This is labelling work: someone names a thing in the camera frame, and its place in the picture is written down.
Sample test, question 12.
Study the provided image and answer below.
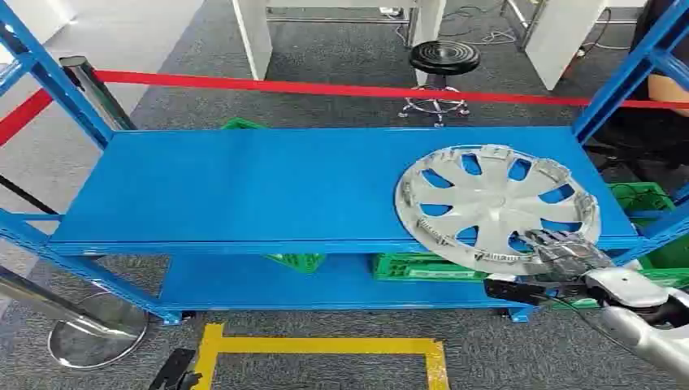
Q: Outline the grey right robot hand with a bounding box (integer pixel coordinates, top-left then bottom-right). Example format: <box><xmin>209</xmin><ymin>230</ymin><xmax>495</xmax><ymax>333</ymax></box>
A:
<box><xmin>522</xmin><ymin>227</ymin><xmax>616</xmax><ymax>283</ymax></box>

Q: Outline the silver plastic hubcap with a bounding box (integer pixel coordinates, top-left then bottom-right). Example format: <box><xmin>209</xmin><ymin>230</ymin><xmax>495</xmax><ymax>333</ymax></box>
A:
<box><xmin>393</xmin><ymin>143</ymin><xmax>603</xmax><ymax>277</ymax></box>

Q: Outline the green plastic crate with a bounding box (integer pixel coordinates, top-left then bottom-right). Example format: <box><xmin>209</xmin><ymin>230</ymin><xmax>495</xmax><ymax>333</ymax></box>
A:
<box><xmin>554</xmin><ymin>236</ymin><xmax>689</xmax><ymax>310</ymax></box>
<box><xmin>607</xmin><ymin>181</ymin><xmax>677</xmax><ymax>218</ymax></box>
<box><xmin>219</xmin><ymin>116</ymin><xmax>269</xmax><ymax>132</ymax></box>
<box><xmin>371</xmin><ymin>253</ymin><xmax>490</xmax><ymax>284</ymax></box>
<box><xmin>262</xmin><ymin>253</ymin><xmax>327</xmax><ymax>275</ymax></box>

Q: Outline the person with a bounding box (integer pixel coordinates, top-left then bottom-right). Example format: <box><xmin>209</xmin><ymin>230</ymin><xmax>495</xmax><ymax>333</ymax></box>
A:
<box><xmin>583</xmin><ymin>0</ymin><xmax>689</xmax><ymax>187</ymax></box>

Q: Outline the white desk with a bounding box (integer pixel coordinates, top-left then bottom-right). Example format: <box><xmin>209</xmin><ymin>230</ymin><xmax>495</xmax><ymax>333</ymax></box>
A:
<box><xmin>500</xmin><ymin>0</ymin><xmax>650</xmax><ymax>92</ymax></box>
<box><xmin>230</xmin><ymin>0</ymin><xmax>448</xmax><ymax>87</ymax></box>

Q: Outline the black round stool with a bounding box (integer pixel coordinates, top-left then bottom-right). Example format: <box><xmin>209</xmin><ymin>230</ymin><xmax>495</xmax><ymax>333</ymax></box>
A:
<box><xmin>396</xmin><ymin>39</ymin><xmax>482</xmax><ymax>128</ymax></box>

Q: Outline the blue metal shelf rack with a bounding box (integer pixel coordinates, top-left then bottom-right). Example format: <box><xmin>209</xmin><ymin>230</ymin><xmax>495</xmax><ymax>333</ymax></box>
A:
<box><xmin>0</xmin><ymin>0</ymin><xmax>689</xmax><ymax>327</ymax></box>

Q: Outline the long red barrier belt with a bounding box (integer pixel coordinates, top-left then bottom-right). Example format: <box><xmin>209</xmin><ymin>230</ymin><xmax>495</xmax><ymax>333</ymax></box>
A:
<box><xmin>93</xmin><ymin>69</ymin><xmax>689</xmax><ymax>111</ymax></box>

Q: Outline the chrome stanchion with round base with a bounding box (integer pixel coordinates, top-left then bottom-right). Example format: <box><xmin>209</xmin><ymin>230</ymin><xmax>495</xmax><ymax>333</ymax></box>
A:
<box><xmin>0</xmin><ymin>265</ymin><xmax>150</xmax><ymax>371</ymax></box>

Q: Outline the black slanted rod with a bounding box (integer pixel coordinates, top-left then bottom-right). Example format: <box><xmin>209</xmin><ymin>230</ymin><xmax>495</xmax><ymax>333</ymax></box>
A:
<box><xmin>0</xmin><ymin>174</ymin><xmax>59</xmax><ymax>216</ymax></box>

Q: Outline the short red barrier belt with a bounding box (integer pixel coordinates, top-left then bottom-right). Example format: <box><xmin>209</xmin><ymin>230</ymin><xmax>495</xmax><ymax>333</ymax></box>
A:
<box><xmin>0</xmin><ymin>88</ymin><xmax>54</xmax><ymax>147</ymax></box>

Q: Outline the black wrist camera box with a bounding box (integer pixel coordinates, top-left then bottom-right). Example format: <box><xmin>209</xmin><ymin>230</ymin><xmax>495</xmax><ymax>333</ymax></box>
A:
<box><xmin>483</xmin><ymin>276</ymin><xmax>546</xmax><ymax>307</ymax></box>

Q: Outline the white floor cable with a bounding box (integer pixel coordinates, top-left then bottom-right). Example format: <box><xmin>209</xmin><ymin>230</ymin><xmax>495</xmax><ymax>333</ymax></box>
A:
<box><xmin>395</xmin><ymin>4</ymin><xmax>631</xmax><ymax>52</ymax></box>

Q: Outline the chrome stanchion post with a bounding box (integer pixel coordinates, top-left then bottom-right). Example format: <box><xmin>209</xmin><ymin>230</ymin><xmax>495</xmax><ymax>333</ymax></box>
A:
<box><xmin>58</xmin><ymin>54</ymin><xmax>139</xmax><ymax>132</ymax></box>

